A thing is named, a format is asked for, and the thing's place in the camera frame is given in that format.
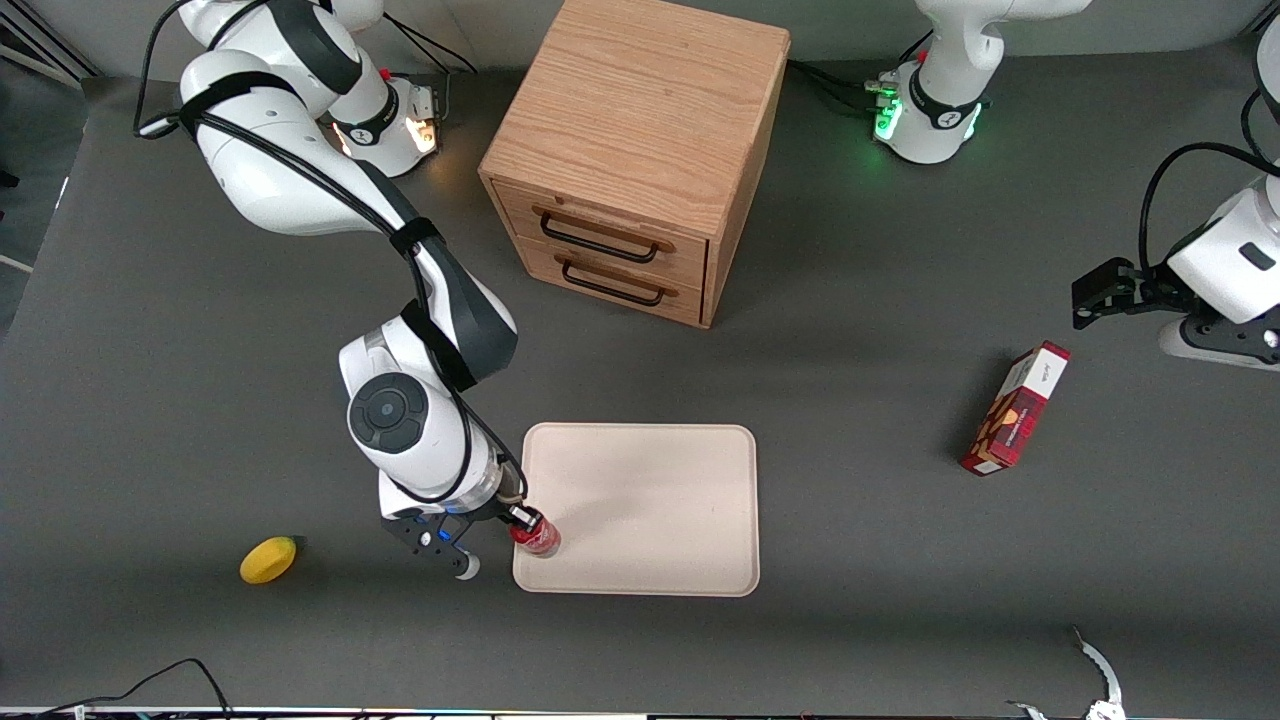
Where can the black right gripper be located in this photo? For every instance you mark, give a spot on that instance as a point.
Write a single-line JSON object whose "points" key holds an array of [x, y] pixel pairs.
{"points": [[507, 506]]}

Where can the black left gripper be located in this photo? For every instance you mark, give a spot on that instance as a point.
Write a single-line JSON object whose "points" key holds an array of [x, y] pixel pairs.
{"points": [[1143, 284]]}

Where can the red coke bottle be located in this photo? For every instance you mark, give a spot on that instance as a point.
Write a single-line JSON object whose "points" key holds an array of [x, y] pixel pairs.
{"points": [[540, 542]]}

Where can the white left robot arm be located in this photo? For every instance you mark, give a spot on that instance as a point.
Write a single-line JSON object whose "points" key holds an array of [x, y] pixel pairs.
{"points": [[940, 60]]}

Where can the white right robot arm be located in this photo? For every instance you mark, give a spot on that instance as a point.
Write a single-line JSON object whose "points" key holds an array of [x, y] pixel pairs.
{"points": [[270, 170]]}

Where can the beige plastic tray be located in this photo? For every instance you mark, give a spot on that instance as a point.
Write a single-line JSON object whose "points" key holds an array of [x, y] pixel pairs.
{"points": [[650, 510]]}

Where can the red cookie box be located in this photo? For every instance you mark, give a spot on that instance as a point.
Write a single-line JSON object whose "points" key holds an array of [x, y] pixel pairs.
{"points": [[1015, 410]]}

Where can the yellow lemon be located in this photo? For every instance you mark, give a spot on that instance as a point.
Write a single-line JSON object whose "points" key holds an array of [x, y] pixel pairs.
{"points": [[268, 560]]}

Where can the wooden drawer cabinet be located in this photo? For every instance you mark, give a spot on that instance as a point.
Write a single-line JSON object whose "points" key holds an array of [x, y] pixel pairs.
{"points": [[630, 110]]}

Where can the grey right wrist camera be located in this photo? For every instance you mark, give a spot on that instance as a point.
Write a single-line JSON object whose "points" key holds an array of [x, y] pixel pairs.
{"points": [[430, 535]]}

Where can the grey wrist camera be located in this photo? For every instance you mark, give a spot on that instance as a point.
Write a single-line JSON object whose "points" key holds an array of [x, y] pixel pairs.
{"points": [[1215, 345], [430, 535]]}

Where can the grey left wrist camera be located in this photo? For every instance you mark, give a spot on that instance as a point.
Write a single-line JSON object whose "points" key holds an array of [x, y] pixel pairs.
{"points": [[1215, 345]]}

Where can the dark aluminium frame rail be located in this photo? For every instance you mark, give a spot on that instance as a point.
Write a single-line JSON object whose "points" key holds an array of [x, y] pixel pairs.
{"points": [[40, 50]]}

